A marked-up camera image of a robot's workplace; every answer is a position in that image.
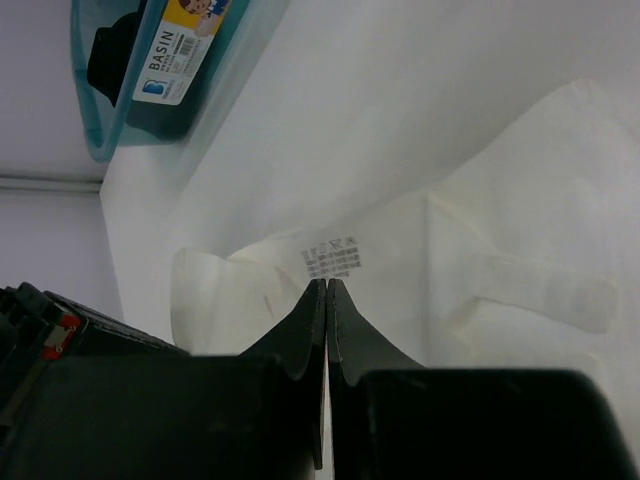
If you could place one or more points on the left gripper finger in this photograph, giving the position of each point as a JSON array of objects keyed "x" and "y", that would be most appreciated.
[{"x": 393, "y": 418}]

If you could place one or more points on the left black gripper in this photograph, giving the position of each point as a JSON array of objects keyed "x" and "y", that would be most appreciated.
[{"x": 255, "y": 415}]

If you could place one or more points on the teal plastic basin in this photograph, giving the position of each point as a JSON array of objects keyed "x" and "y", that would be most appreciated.
[{"x": 188, "y": 65}]

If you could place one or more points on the white bra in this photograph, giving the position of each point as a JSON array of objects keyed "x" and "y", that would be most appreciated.
[{"x": 526, "y": 255}]

